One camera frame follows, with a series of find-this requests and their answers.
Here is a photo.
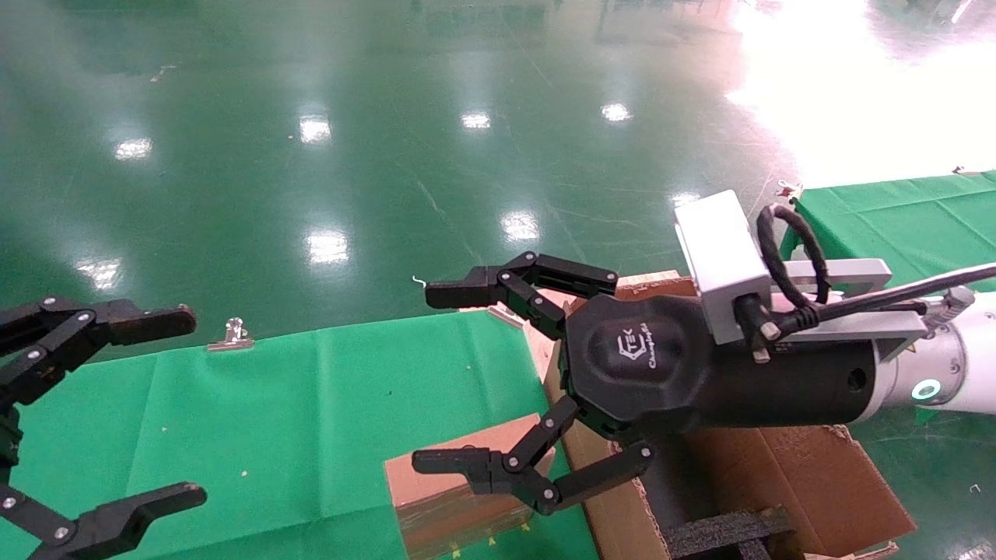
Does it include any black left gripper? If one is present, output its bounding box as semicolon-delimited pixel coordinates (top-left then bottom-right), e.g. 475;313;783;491
0;297;207;560

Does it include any black foam insert block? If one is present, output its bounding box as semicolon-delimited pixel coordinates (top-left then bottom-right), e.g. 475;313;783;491
661;506;794;560

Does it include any small brown cardboard box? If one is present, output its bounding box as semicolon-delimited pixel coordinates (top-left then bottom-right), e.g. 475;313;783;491
384;412;557;560

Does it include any large open cardboard carton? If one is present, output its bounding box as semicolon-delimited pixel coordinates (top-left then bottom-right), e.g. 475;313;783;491
525;270;919;560

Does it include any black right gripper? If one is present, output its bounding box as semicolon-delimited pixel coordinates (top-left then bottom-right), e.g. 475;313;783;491
412;251;880;516

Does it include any green tablecloth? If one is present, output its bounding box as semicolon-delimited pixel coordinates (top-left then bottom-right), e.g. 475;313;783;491
778;171;996;292
0;311;600;560

